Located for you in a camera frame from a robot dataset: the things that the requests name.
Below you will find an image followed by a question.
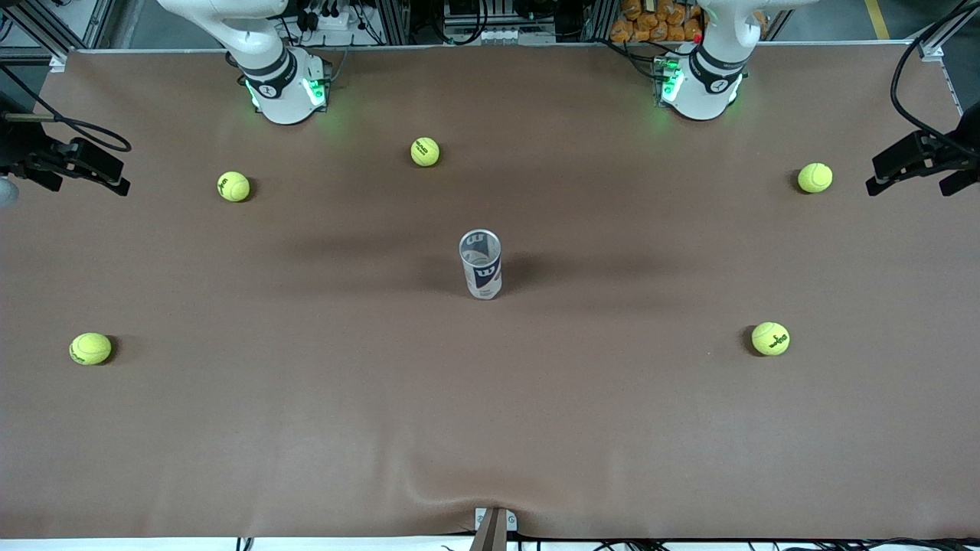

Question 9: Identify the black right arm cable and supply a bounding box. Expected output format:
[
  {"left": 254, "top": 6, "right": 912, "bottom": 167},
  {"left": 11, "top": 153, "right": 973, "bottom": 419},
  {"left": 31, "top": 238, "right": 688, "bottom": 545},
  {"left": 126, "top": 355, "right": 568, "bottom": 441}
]
[{"left": 0, "top": 65, "right": 132, "bottom": 152}]

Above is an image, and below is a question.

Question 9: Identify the brown table mat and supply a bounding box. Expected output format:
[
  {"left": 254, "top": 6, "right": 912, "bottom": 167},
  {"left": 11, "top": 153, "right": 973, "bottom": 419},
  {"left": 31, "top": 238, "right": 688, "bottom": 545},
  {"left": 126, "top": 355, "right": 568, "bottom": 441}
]
[{"left": 0, "top": 42, "right": 980, "bottom": 540}]

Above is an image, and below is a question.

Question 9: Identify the white power strip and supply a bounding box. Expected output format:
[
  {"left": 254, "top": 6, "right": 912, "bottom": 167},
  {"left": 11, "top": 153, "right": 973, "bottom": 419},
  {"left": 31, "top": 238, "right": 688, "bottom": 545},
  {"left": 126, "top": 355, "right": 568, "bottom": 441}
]
[{"left": 302, "top": 9, "right": 353, "bottom": 31}]

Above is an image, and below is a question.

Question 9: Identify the grey metal camera bracket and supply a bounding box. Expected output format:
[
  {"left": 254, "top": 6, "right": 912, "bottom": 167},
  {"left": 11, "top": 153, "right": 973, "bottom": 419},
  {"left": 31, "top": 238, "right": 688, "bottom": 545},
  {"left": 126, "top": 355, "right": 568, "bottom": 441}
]
[{"left": 473, "top": 507, "right": 518, "bottom": 551}]

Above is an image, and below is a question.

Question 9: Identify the aluminium frame rail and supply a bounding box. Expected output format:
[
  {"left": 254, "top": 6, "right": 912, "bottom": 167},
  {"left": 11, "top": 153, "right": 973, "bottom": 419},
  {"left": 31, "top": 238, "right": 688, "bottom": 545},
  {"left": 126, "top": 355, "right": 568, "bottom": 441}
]
[
  {"left": 915, "top": 0, "right": 980, "bottom": 62},
  {"left": 0, "top": 0, "right": 116, "bottom": 66}
]

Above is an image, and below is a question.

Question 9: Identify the white blue tennis ball can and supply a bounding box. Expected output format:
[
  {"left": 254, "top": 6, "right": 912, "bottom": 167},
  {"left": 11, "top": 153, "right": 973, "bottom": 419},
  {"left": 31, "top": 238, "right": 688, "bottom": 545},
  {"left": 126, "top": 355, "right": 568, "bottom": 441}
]
[{"left": 459, "top": 228, "right": 504, "bottom": 301}]

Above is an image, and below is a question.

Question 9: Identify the bag of orange items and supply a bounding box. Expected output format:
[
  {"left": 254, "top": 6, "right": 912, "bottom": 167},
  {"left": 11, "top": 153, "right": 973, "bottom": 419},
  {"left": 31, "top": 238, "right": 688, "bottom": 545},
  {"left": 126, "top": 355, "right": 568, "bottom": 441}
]
[{"left": 610, "top": 0, "right": 705, "bottom": 43}]

